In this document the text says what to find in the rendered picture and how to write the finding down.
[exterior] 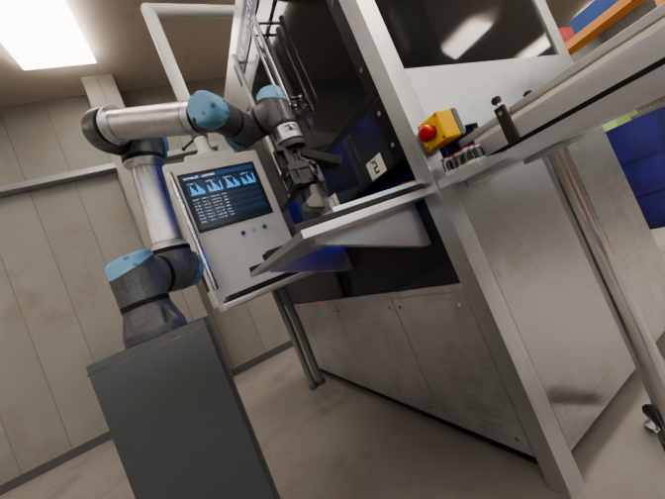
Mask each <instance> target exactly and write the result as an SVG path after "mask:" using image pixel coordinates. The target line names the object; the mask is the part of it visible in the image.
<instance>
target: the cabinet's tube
mask: <svg viewBox="0 0 665 499"><path fill-rule="evenodd" d="M142 14H143V16H144V19H145V21H146V24H147V26H148V29H149V31H150V34H151V36H152V39H153V41H154V44H155V46H156V49H157V51H158V53H159V56H160V58H161V61H162V63H163V66H164V68H165V71H166V73H167V76H168V78H169V81H170V83H171V86H172V88H173V91H174V93H175V95H176V98H177V100H178V101H184V100H189V98H190V95H189V93H188V90H187V88H186V85H185V83H184V80H183V78H182V75H181V73H180V71H179V68H178V66H177V63H176V61H175V58H174V56H173V53H172V51H171V48H170V46H169V43H168V41H167V39H166V36H165V34H164V31H163V29H162V27H161V25H160V22H159V20H158V17H157V15H156V13H155V12H154V11H153V10H152V9H151V8H150V7H149V6H148V7H147V6H146V7H143V8H142ZM190 137H191V139H192V140H191V141H190V142H189V143H188V144H187V145H186V146H185V147H183V148H181V149H182V150H183V151H185V150H186V148H187V147H188V146H190V145H191V144H192V143H193V142H194V143H195V145H196V147H197V150H198V152H197V154H199V153H205V152H211V151H215V150H214V149H212V148H211V147H210V144H209V142H208V135H207V134H197V135H190Z"/></svg>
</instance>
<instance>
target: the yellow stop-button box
mask: <svg viewBox="0 0 665 499"><path fill-rule="evenodd" d="M424 125H432V126H433V127H434V130H435V135H434V138H433V140H432V141H430V142H427V143H424V144H425V146H426V149H427V151H432V150H438V149H443V148H446V147H447V146H449V145H450V144H452V143H453V142H455V141H456V140H458V139H459V138H461V137H462V136H463V135H465V134H466V132H465V129H464V127H463V125H462V123H461V120H460V118H459V116H458V114H457V111H456V109H455V108H450V109H445V110H440V111H435V112H434V113H433V114H432V115H430V116H429V117H428V118H427V119H426V120H425V121H423V122H422V123H421V124H420V125H419V126H418V130H420V128H421V127H422V126H424Z"/></svg>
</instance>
